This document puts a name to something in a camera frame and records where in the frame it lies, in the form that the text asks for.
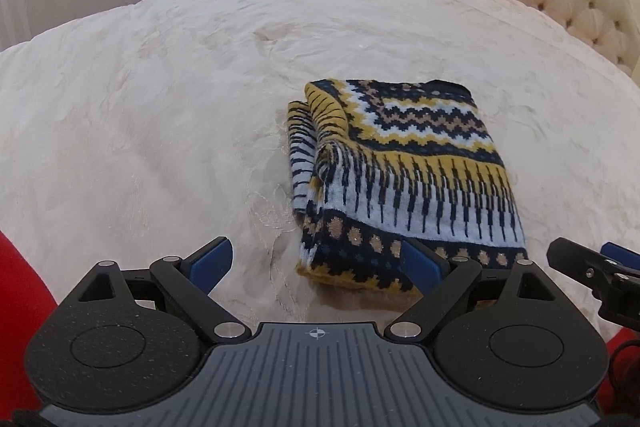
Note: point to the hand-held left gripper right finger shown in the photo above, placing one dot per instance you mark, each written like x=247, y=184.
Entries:
x=420, y=264

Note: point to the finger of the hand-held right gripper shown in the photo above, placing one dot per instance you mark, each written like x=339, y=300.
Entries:
x=622, y=253
x=572, y=257

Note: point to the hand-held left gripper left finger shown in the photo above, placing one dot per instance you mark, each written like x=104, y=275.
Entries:
x=212, y=259

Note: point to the patterned knit sweater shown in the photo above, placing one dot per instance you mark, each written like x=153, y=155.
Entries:
x=425, y=167

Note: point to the bed with cream cover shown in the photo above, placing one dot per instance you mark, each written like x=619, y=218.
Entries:
x=150, y=107

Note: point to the person's red clothing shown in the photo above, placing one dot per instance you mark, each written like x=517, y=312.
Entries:
x=20, y=307

